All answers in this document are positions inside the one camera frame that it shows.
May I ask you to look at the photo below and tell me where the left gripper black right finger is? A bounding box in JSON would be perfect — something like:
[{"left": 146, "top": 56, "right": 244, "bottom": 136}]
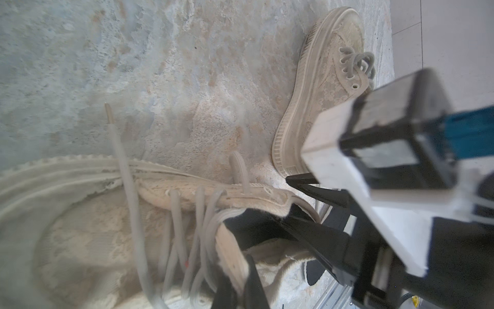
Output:
[{"left": 243, "top": 255, "right": 270, "bottom": 309}]

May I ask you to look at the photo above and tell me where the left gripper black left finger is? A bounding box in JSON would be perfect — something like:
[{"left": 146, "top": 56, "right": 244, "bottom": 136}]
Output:
[{"left": 211, "top": 274, "right": 237, "bottom": 309}]

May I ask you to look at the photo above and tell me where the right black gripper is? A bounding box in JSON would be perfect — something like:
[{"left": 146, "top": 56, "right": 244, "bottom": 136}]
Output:
[{"left": 281, "top": 102, "right": 493, "bottom": 308}]

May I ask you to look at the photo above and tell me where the black insole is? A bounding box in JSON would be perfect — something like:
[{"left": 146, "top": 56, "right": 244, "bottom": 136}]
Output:
[{"left": 225, "top": 203, "right": 333, "bottom": 292}]

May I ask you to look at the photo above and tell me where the cream canvas sneaker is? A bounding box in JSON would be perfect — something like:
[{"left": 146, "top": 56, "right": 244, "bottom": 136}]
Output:
[
  {"left": 271, "top": 6, "right": 376, "bottom": 178},
  {"left": 1, "top": 122, "right": 312, "bottom": 308}
]

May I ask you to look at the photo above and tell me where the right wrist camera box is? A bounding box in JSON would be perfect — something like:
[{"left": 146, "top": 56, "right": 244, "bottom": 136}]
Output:
[{"left": 338, "top": 68, "right": 458, "bottom": 190}]

